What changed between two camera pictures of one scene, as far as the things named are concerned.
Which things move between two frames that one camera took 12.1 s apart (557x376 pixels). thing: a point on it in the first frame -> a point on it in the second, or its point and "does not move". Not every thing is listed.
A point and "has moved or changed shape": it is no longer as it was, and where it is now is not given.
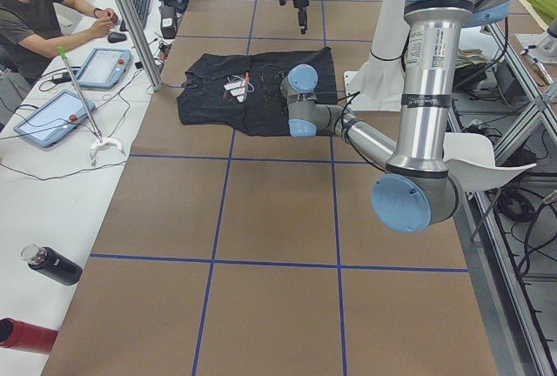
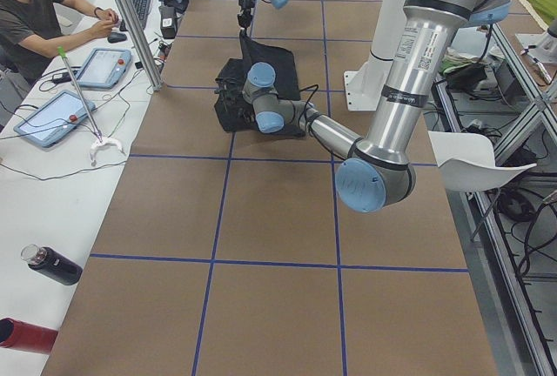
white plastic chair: x=470 y=161 does not move
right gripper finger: x=303 y=19 -> x=244 y=19
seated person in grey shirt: x=37 y=18 does not move
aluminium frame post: x=133 y=27 does not move
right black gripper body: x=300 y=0 -> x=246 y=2
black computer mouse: x=116 y=37 does not move
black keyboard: x=141 y=2 does not move
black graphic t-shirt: x=243 y=91 has moved or changed shape
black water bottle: x=51 y=264 does not move
